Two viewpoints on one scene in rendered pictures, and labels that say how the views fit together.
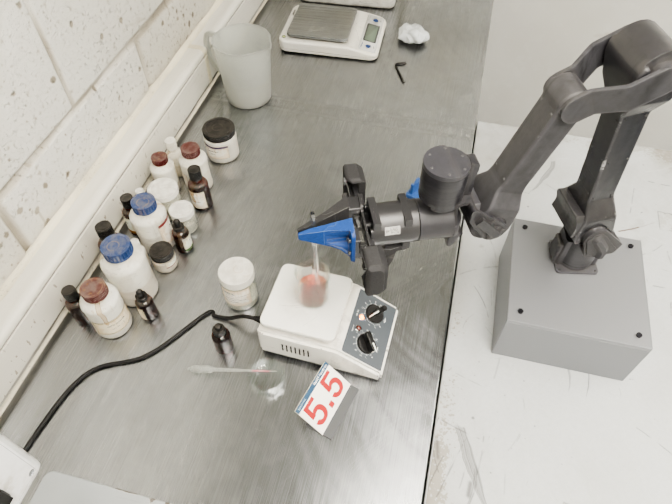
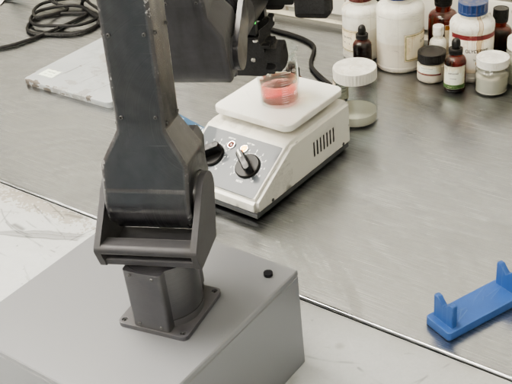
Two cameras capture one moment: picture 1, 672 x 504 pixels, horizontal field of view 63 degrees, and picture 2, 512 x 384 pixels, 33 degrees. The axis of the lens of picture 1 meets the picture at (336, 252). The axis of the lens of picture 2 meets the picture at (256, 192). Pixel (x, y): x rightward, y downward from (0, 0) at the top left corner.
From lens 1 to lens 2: 122 cm
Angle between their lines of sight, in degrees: 78
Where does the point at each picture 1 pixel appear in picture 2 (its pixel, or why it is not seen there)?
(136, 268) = (381, 11)
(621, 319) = (29, 317)
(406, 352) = not seen: hidden behind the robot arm
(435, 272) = (311, 276)
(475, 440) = (56, 244)
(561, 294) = (119, 270)
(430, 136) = not seen: outside the picture
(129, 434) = not seen: hidden behind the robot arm
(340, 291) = (275, 116)
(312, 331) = (234, 95)
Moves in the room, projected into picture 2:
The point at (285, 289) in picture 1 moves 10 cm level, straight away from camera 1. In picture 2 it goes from (302, 85) to (381, 86)
